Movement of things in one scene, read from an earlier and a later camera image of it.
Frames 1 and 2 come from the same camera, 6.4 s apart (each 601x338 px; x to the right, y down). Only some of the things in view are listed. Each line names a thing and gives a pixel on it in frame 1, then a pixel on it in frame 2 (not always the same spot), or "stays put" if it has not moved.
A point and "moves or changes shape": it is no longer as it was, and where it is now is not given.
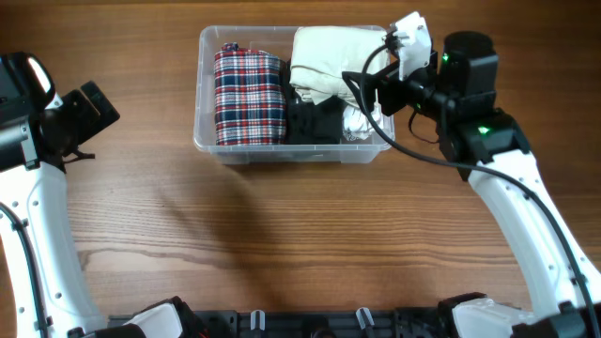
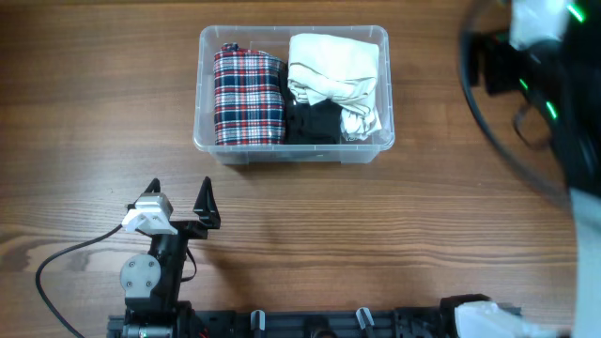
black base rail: [435, 323] stays put
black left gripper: [94, 120] → [207, 208]
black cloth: [308, 123] stays put
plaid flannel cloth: [250, 102] stays put
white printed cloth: [355, 124] stays put
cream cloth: [320, 55] moves or changes shape
